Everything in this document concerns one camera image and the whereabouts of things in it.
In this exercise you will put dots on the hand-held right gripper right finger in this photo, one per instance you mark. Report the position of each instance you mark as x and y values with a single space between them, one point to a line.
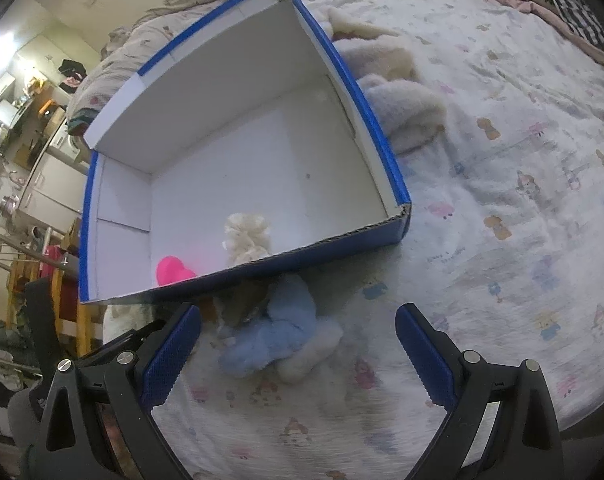
426 355

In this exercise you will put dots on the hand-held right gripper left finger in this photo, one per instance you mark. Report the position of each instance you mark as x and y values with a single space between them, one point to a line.
169 360

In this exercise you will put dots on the blue plush toy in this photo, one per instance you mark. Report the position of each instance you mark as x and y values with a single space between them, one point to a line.
277 330

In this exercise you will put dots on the blue and white cardboard box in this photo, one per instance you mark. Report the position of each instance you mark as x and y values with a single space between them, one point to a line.
262 160

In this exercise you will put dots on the white plush toy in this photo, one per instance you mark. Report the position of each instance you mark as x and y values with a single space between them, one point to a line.
124 321

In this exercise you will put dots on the pink heart plush toy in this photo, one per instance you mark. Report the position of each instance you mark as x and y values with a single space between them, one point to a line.
173 271

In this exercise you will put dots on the brown plush toy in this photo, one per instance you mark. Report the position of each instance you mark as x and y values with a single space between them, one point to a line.
242 305

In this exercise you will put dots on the cream plush toy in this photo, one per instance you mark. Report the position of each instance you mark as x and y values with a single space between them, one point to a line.
247 240

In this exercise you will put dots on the wooden chair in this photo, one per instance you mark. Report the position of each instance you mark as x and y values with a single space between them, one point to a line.
37 280

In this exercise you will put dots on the printed bed sheet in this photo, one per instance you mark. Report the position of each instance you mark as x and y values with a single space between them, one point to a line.
481 210

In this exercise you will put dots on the white cabinet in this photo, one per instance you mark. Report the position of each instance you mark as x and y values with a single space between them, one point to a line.
52 185

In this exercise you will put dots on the black and white checkered cloth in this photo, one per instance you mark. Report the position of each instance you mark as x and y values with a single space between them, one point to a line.
571 5

